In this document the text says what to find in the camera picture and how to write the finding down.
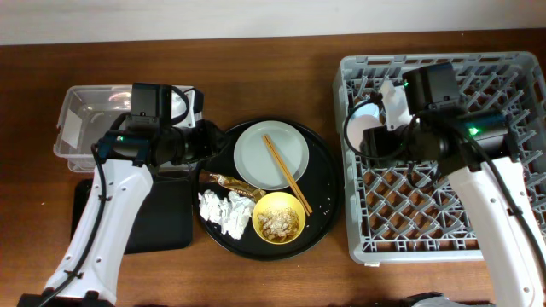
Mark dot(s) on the light blue plastic cup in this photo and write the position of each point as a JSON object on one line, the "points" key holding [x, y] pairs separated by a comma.
{"points": [[364, 118]]}

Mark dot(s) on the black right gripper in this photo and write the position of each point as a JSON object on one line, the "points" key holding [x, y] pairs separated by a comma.
{"points": [[377, 141]]}

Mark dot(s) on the black round tray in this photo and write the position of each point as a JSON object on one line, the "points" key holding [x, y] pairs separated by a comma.
{"points": [[321, 184]]}

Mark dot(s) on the gold coffee sachet wrapper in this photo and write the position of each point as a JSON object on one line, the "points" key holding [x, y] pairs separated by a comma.
{"points": [[232, 184]]}

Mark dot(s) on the white tissue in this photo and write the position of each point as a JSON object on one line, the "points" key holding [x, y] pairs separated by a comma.
{"points": [[231, 214]]}

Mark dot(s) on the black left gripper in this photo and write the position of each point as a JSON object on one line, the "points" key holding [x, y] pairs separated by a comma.
{"points": [[210, 142]]}

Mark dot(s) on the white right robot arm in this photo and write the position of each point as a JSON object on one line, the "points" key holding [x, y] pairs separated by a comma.
{"points": [[476, 152]]}

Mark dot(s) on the grey dishwasher rack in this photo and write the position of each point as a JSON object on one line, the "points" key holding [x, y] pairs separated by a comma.
{"points": [[398, 215]]}

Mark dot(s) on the yellow bowl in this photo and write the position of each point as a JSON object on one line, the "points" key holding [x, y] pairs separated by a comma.
{"points": [[275, 201]]}

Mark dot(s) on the black rectangular tray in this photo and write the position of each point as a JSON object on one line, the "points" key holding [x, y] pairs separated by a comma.
{"points": [[165, 220]]}

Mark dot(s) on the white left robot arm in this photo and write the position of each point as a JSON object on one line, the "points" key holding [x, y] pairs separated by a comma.
{"points": [[127, 160]]}

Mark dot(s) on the clear plastic waste bin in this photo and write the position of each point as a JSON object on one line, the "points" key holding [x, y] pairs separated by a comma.
{"points": [[88, 112]]}

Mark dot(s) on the wooden chopstick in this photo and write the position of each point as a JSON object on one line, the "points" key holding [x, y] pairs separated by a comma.
{"points": [[290, 172], [283, 170]]}

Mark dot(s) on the grey round plate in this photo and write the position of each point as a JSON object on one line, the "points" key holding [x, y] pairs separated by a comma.
{"points": [[254, 162]]}

